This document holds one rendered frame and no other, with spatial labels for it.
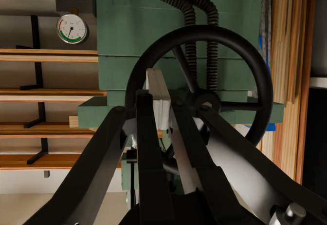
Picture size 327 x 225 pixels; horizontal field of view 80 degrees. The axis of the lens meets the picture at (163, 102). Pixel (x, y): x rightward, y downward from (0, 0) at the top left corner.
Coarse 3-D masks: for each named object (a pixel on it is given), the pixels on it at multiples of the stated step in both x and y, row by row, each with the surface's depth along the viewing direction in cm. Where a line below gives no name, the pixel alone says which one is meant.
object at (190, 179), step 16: (176, 112) 14; (176, 128) 13; (192, 128) 12; (176, 144) 13; (192, 144) 11; (176, 160) 13; (192, 160) 10; (208, 160) 10; (192, 176) 9; (208, 176) 8; (224, 176) 9; (208, 192) 8; (224, 192) 8; (208, 208) 7; (224, 208) 7; (240, 208) 7; (224, 224) 6; (240, 224) 7
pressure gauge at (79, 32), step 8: (72, 8) 44; (64, 16) 42; (72, 16) 42; (56, 24) 42; (64, 24) 42; (72, 24) 42; (80, 24) 43; (64, 32) 42; (72, 32) 43; (80, 32) 43; (88, 32) 44; (64, 40) 42; (72, 40) 43; (80, 40) 43
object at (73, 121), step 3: (69, 117) 66; (72, 117) 66; (75, 117) 66; (69, 120) 66; (72, 120) 66; (75, 120) 67; (72, 123) 67; (75, 123) 67; (72, 126) 67; (75, 126) 67
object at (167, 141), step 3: (168, 126) 48; (168, 129) 48; (165, 132) 53; (168, 132) 48; (165, 135) 53; (162, 138) 59; (165, 138) 53; (168, 138) 48; (165, 141) 53; (168, 141) 48; (171, 141) 46; (165, 144) 53; (168, 144) 48; (165, 147) 53; (168, 147) 48; (174, 156) 47
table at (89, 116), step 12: (96, 96) 71; (84, 108) 51; (96, 108) 52; (108, 108) 52; (276, 108) 59; (84, 120) 52; (96, 120) 52; (228, 120) 47; (240, 120) 58; (252, 120) 59; (276, 120) 60
